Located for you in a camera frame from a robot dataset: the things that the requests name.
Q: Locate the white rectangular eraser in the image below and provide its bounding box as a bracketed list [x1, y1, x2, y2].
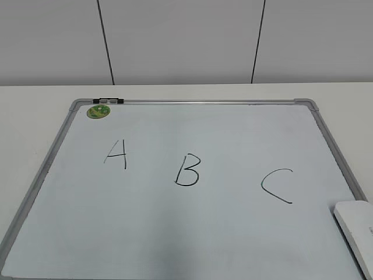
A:
[333, 201, 372, 279]

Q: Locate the grey-framed whiteboard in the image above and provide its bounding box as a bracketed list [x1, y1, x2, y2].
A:
[1, 99, 364, 279]

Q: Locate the green round magnet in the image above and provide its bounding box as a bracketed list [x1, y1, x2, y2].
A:
[87, 105, 111, 120]

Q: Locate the black and grey board clip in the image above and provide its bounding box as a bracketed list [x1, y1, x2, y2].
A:
[93, 98, 124, 104]

